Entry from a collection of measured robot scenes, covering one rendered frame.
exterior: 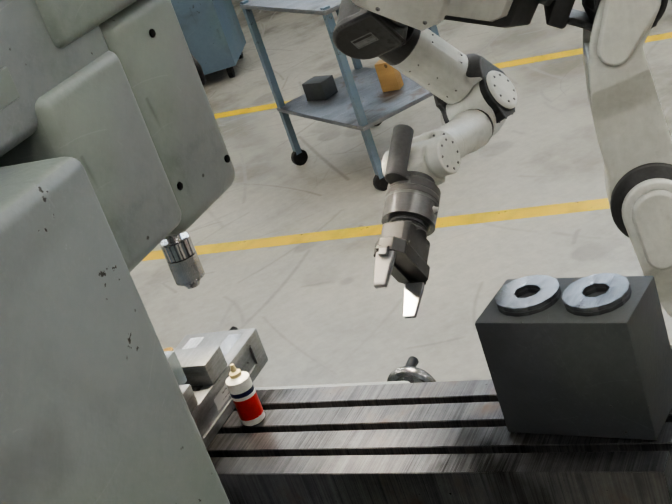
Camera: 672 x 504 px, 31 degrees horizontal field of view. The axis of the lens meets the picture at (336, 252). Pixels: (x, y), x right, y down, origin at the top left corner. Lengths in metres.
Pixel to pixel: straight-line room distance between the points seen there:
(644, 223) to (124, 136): 0.89
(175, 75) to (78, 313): 0.52
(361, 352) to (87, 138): 2.61
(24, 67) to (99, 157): 0.15
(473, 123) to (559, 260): 2.13
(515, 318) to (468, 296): 2.51
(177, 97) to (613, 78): 0.69
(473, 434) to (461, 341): 2.13
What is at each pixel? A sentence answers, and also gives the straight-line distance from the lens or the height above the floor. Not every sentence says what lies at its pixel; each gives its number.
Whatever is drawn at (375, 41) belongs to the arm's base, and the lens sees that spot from 2.08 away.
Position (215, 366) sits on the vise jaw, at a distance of 2.02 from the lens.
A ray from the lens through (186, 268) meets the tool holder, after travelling 1.83.
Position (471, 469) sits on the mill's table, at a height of 0.91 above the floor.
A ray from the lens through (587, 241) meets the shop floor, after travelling 4.31.
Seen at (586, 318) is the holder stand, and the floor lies 1.10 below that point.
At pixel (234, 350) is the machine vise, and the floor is 0.98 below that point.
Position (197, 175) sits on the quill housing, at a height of 1.37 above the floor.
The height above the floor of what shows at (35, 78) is 1.62.
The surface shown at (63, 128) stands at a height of 1.55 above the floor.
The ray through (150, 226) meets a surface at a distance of 1.60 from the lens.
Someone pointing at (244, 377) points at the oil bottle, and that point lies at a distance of 1.96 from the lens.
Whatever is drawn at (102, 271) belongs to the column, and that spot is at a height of 1.44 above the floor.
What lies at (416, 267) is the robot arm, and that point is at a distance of 1.91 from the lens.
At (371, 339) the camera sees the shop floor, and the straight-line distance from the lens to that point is 4.09.
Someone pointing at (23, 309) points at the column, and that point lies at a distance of 1.25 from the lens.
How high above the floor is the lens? 1.89
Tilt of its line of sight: 23 degrees down
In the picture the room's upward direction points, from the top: 20 degrees counter-clockwise
